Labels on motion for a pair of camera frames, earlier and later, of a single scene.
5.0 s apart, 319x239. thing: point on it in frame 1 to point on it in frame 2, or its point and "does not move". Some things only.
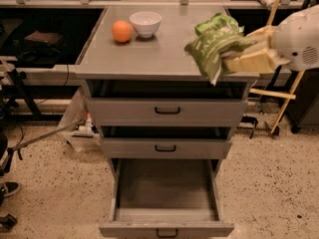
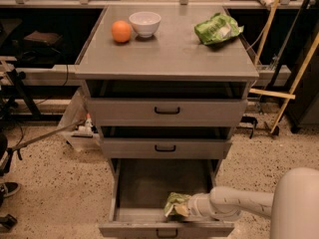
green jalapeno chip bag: (213, 40) to (174, 198)
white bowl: (146, 23) does not move
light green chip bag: (219, 24) does not move
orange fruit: (122, 31) does not move
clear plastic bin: (80, 126) does not move
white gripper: (296, 45) to (196, 205)
